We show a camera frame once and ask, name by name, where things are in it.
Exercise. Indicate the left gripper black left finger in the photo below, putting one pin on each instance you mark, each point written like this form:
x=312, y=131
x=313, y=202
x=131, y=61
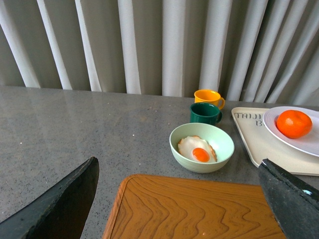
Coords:
x=60, y=212

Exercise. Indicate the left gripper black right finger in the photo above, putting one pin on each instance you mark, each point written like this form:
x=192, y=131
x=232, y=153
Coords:
x=294, y=203

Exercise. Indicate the white ridged plate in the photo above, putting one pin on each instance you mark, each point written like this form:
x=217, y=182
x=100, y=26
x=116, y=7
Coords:
x=309, y=143

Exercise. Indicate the orange mandarin fruit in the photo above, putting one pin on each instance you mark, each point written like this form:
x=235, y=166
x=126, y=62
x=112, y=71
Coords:
x=294, y=124

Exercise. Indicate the cream bear tray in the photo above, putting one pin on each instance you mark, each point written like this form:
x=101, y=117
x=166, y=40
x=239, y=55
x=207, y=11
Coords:
x=261, y=144

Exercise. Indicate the wooden cutting board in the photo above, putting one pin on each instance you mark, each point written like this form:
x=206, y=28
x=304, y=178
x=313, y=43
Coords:
x=158, y=207

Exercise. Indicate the light green bowl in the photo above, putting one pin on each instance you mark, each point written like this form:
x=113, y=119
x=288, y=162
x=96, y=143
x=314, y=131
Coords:
x=217, y=138

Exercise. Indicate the fake fried egg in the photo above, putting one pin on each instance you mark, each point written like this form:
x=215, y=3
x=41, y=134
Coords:
x=196, y=149

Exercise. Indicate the dark green mug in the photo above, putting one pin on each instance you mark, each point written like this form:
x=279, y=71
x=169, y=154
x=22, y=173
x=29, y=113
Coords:
x=205, y=113

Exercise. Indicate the yellow mug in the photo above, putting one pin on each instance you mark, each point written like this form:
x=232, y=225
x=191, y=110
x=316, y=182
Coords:
x=209, y=96

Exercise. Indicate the grey white curtain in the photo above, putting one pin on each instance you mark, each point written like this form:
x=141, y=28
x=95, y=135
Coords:
x=264, y=51

